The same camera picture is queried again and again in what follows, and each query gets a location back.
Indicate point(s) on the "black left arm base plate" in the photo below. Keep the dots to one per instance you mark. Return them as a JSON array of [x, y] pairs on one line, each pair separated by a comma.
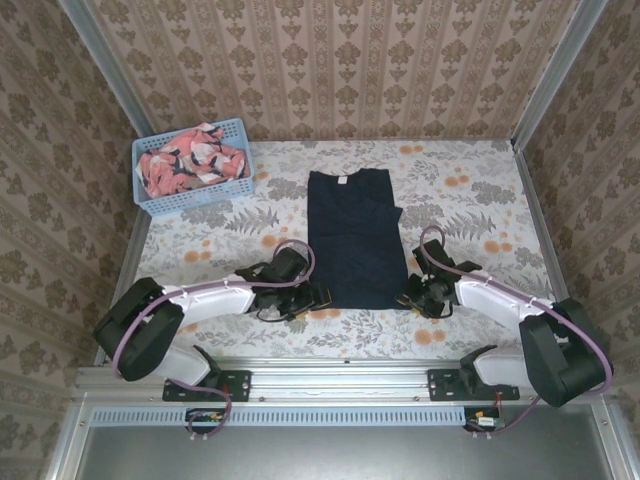
[[240, 385]]

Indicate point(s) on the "small circuit board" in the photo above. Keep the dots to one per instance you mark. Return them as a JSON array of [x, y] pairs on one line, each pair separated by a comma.
[[205, 417], [485, 420]]

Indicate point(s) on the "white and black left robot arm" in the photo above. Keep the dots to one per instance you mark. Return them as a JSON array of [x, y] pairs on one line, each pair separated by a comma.
[[145, 340]]

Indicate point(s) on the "floral tablecloth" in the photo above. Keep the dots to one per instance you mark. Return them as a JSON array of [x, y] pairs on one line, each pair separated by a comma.
[[225, 230]]

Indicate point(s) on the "pink patterned shorts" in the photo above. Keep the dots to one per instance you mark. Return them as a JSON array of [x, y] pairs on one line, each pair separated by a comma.
[[190, 162]]

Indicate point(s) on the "aluminium mounting rail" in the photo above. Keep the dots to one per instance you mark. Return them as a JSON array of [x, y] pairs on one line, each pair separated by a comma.
[[340, 375]]

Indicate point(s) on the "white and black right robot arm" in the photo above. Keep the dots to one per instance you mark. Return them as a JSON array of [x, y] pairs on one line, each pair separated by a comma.
[[560, 355]]

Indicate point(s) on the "grey metal panel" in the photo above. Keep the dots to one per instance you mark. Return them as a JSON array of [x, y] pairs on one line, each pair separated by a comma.
[[325, 452]]

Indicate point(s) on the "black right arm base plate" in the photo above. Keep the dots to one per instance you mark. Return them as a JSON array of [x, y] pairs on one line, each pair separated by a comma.
[[442, 385]]

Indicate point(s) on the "navy blue t-shirt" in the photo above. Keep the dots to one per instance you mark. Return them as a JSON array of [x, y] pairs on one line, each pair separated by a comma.
[[355, 240]]

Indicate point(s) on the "light blue plastic basket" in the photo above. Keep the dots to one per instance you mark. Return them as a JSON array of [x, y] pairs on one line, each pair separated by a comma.
[[200, 200]]

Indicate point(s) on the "aluminium frame post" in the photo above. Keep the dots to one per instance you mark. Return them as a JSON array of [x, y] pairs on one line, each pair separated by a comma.
[[107, 70], [560, 70]]

